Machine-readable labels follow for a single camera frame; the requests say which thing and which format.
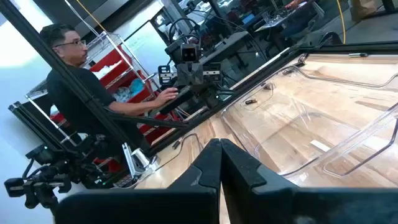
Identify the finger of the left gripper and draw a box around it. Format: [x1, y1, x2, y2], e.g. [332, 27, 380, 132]
[177, 64, 191, 87]
[190, 63, 204, 86]

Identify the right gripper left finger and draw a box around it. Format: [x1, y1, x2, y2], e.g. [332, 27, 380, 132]
[55, 139, 222, 224]

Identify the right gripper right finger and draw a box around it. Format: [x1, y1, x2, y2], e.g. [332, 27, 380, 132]
[221, 139, 398, 224]

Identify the red storage bin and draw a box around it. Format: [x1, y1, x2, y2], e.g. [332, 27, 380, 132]
[90, 45, 133, 88]
[107, 70, 155, 104]
[138, 112, 182, 146]

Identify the grey work desk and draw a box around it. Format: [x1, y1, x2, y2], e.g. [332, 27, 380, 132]
[198, 30, 259, 67]

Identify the clear plastic bin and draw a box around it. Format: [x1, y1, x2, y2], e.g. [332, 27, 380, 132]
[220, 63, 398, 189]

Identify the person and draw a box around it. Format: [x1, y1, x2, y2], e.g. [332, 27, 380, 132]
[39, 23, 180, 141]

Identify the man in black shirt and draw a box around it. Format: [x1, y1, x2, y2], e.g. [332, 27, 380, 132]
[24, 30, 175, 150]

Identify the black office chair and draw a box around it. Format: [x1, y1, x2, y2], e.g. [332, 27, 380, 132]
[316, 30, 343, 47]

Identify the brown cardboard box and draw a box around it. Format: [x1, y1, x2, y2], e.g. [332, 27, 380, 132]
[350, 0, 379, 21]

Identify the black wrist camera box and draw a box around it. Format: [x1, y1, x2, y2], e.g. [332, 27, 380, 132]
[179, 42, 200, 63]

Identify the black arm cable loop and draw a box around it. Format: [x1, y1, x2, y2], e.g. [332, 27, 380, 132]
[167, 17, 202, 45]

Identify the silver metal bracket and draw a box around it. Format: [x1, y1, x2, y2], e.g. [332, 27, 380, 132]
[121, 142, 161, 182]

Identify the thin black cable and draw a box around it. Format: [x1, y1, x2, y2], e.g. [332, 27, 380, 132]
[155, 133, 205, 175]

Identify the thin yellow cable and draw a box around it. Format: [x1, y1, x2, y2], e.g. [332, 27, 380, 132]
[75, 0, 108, 34]

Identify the black aluminium table frame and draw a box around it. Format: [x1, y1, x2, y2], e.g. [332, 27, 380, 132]
[0, 0, 398, 187]

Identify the yellow extension cable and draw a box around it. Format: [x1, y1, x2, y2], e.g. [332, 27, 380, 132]
[336, 0, 347, 45]

